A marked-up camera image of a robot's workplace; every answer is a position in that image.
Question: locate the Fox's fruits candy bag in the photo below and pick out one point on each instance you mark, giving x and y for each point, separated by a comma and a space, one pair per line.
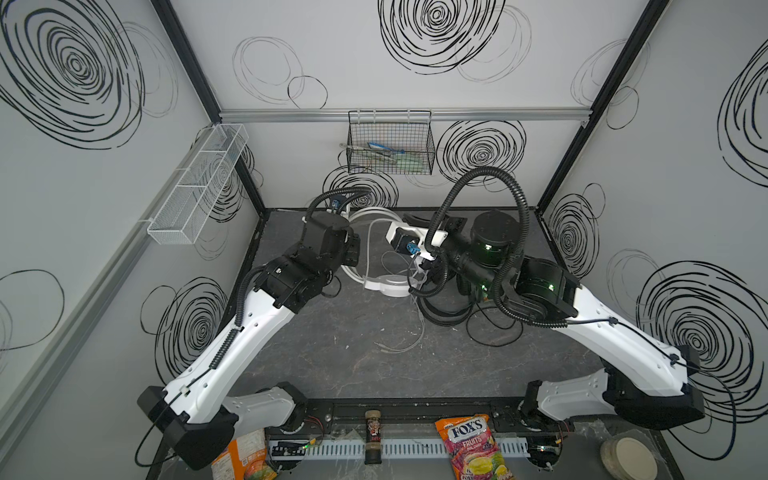
472, 448

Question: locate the orange snack bag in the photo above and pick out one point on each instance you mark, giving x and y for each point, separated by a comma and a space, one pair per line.
244, 459

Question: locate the black wire basket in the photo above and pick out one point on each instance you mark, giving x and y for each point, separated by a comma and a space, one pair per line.
401, 129

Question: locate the small dark spice bottle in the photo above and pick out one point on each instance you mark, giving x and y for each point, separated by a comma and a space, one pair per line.
373, 445

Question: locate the items in wire basket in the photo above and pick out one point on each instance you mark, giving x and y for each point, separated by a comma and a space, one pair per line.
389, 160

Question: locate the white slotted cable duct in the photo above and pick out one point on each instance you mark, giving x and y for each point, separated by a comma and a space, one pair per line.
295, 450

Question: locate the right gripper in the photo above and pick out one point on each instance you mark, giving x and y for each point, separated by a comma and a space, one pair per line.
442, 249

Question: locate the black headphones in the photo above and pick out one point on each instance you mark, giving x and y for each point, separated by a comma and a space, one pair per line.
449, 308

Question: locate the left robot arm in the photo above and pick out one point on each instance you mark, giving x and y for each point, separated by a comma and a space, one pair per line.
195, 412

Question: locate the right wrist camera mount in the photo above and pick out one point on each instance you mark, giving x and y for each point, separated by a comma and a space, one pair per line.
411, 240

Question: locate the clear acrylic wall shelf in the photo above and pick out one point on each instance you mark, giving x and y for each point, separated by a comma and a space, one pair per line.
206, 189

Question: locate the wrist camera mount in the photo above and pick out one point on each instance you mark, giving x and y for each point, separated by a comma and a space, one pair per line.
337, 203
411, 240

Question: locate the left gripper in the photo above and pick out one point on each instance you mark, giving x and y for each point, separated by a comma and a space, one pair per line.
352, 248

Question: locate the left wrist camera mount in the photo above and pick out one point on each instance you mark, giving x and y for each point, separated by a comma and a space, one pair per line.
337, 203

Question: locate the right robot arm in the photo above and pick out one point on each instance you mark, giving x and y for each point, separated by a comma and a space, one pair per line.
643, 381

